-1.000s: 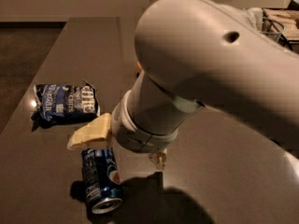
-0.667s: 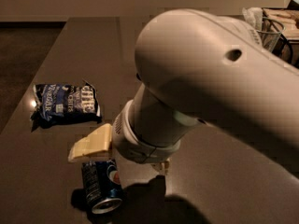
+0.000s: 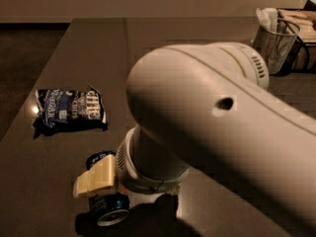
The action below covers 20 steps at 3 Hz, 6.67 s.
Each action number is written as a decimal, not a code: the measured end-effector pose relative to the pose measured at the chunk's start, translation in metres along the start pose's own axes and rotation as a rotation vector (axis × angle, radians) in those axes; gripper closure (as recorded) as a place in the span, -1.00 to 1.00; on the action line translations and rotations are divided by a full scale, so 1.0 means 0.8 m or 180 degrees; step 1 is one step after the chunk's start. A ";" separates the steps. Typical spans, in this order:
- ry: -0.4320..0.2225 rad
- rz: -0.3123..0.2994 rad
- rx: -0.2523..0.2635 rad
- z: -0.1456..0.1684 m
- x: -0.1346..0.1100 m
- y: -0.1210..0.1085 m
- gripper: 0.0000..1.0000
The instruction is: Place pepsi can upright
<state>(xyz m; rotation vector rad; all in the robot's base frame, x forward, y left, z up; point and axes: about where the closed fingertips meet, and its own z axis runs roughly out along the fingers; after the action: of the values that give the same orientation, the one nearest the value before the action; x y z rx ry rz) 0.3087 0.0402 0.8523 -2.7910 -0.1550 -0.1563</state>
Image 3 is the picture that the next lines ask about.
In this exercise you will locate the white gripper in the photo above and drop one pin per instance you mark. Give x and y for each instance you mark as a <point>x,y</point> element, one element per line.
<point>136,178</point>

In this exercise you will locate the blue pepsi can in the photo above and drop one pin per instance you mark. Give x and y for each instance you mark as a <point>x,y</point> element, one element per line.
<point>109,209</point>

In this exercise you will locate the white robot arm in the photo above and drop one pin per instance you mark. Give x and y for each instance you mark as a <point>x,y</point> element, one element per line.
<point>207,107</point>

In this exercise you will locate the blue chips bag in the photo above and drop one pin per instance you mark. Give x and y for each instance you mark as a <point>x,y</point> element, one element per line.
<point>62,110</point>

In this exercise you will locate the white crumpled napkin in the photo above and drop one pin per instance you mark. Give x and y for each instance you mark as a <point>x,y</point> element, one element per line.
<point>268,18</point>

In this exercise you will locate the wooden tray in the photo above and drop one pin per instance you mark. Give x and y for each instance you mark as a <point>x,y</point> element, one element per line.
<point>302,57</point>

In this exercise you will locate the wire mesh cup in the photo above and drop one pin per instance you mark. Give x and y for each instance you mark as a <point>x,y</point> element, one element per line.
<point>275,46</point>

